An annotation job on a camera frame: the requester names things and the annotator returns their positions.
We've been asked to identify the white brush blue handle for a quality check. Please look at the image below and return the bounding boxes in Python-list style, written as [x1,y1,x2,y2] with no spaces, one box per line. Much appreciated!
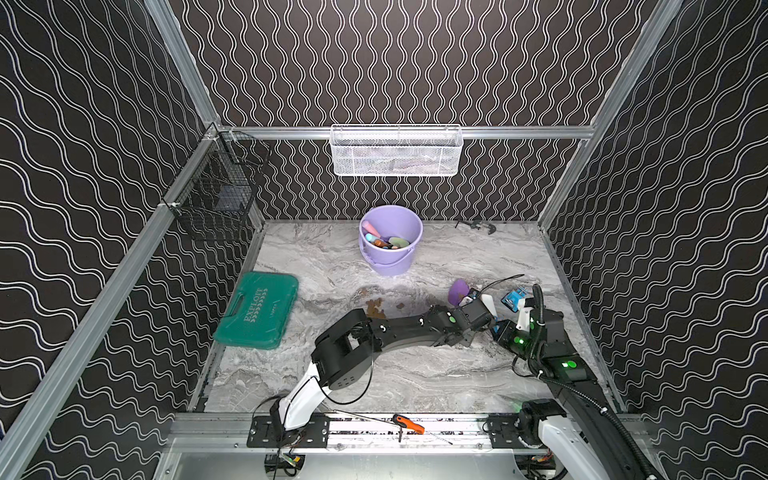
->
[480,294,498,318]

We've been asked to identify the light green trowel wooden handle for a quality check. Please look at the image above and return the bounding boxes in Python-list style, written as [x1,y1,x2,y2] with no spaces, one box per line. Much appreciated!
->
[388,237,410,248]

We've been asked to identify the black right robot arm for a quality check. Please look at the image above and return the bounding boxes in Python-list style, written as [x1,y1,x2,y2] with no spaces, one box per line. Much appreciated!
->
[491,284,663,479]

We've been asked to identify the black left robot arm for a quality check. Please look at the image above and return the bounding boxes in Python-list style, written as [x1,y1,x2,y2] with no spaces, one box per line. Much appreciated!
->
[270,300,495,439]

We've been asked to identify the brown soil pieces on table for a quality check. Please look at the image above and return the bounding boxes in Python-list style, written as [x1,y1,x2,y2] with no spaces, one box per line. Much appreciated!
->
[353,286,406,319]

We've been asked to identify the purple plastic bucket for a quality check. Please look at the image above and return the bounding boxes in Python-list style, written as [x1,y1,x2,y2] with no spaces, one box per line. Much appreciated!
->
[358,205,423,277]

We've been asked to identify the blue tape measure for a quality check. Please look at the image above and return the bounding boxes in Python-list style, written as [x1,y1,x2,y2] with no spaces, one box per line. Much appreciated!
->
[501,287,531,313]

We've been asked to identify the black clamp on table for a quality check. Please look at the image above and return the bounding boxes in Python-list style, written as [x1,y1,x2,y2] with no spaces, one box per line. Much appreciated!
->
[455,220,497,235]

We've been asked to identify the green plastic tool case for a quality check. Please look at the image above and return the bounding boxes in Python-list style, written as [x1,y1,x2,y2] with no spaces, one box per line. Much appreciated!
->
[213,271,299,350]

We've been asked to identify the small purple trowel pink handle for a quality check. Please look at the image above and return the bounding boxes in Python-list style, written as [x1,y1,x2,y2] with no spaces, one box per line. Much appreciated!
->
[447,279,470,306]

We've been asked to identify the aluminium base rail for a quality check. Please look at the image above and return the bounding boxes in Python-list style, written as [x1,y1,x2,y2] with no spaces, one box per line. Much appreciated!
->
[167,411,655,455]

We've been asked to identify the orange handled screwdriver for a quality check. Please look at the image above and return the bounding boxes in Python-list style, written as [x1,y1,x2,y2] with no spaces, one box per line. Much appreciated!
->
[392,414,426,443]

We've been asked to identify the white wire basket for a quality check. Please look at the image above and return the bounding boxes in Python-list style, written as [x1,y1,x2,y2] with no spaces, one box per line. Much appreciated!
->
[329,124,464,177]

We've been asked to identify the black wire basket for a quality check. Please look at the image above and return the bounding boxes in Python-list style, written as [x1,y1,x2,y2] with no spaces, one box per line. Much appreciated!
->
[169,124,275,243]

